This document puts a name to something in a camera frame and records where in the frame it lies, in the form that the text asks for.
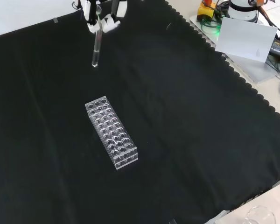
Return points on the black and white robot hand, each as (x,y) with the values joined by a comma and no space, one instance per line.
(108,23)

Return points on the clear glass test tube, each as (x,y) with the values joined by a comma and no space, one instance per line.
(97,44)

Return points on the clear plastic test tube rack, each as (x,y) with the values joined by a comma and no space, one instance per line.
(112,133)

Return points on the grey tape strip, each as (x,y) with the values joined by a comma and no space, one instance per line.
(56,20)
(172,221)

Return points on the yellow stop button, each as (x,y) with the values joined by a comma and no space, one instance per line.
(206,9)

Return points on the black bench cloth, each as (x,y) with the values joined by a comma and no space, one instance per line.
(177,116)

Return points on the pale board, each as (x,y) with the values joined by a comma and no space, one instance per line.
(245,39)

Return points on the grey metal base plate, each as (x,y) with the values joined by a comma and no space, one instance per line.
(259,72)

